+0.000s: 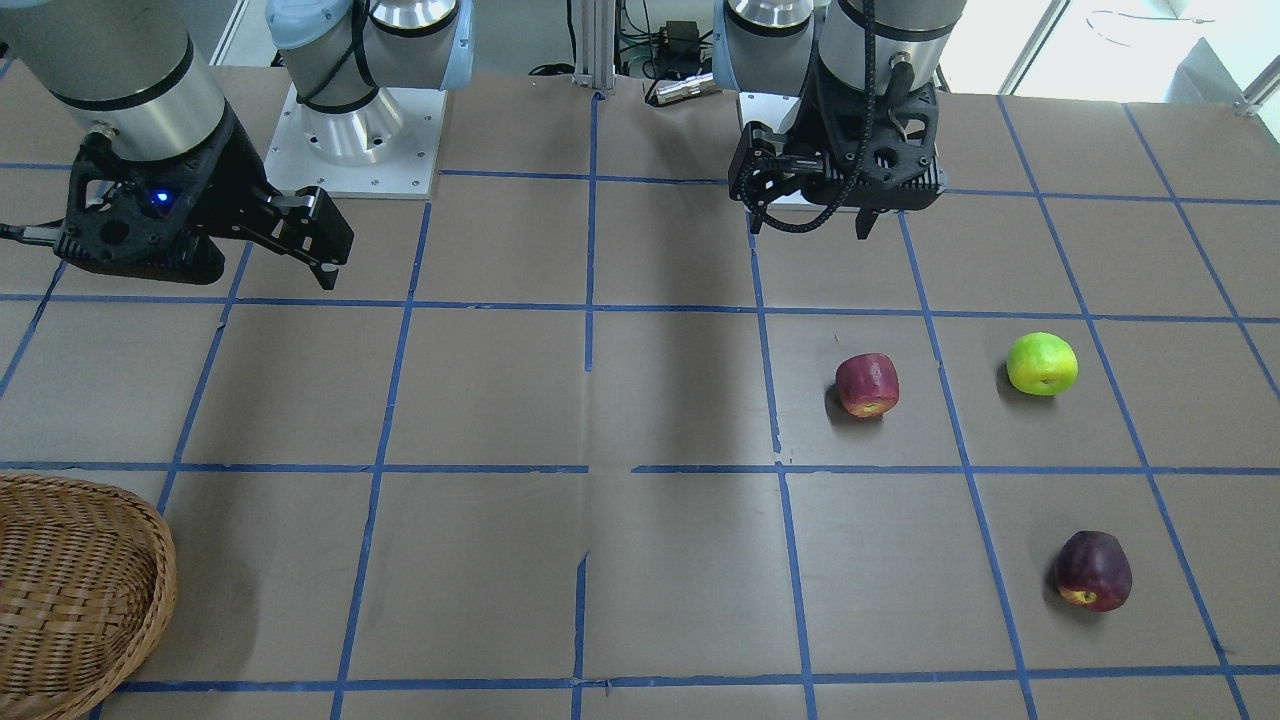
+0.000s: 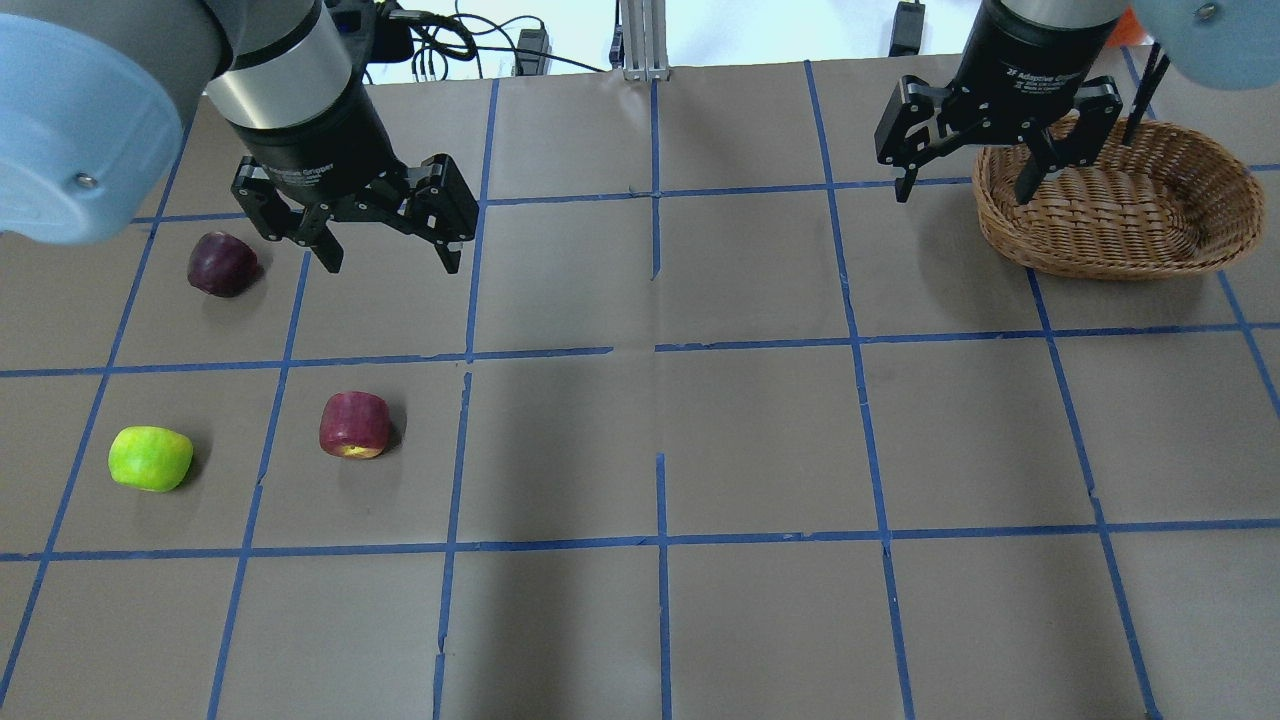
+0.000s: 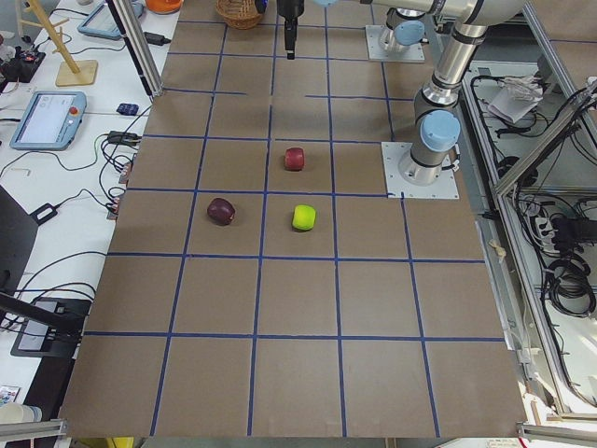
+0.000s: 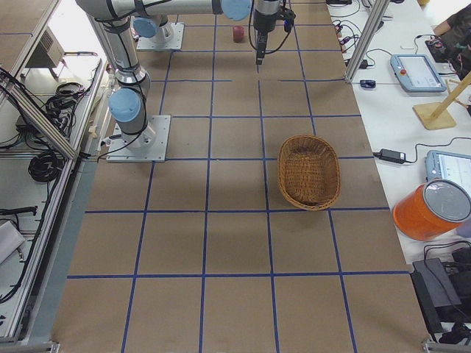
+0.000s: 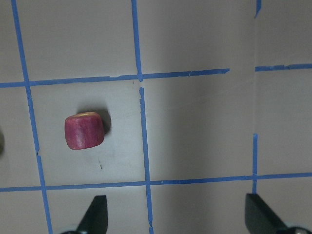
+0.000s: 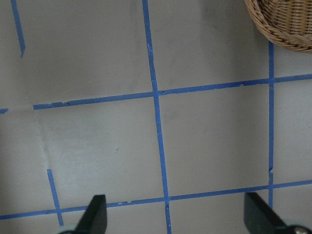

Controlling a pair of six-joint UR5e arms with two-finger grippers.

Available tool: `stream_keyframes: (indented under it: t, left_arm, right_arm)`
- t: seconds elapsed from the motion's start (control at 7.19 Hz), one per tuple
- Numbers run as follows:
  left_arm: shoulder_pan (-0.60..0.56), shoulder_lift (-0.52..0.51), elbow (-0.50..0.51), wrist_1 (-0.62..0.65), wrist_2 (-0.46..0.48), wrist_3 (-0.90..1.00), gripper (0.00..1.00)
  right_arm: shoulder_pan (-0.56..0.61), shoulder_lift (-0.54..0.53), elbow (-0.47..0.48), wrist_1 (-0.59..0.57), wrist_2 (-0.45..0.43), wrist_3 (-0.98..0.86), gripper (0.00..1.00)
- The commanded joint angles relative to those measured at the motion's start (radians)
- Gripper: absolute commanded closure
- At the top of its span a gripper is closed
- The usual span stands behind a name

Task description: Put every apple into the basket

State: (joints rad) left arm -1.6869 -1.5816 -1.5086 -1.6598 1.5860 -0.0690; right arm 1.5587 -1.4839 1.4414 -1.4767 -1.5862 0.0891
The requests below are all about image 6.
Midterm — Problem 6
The woven wicker basket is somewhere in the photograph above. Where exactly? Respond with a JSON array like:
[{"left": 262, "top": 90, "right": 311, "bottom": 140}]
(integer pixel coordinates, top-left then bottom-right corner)
[{"left": 245, "top": 0, "right": 312, "bottom": 54}]

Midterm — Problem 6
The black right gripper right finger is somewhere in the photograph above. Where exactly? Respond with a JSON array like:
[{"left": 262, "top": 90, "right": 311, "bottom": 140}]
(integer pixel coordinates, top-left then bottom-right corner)
[{"left": 244, "top": 192, "right": 312, "bottom": 234}]

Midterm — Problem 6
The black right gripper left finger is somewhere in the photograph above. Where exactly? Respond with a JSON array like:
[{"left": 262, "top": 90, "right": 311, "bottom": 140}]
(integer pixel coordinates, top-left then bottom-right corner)
[{"left": 74, "top": 195, "right": 107, "bottom": 234}]

